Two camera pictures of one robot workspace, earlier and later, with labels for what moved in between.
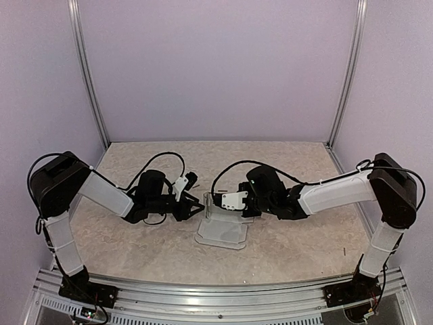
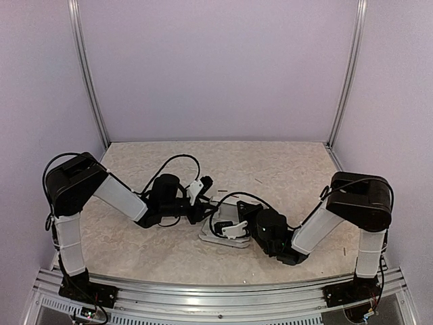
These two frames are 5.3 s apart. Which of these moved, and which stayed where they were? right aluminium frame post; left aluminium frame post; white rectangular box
Moved: white rectangular box
Stayed: right aluminium frame post; left aluminium frame post
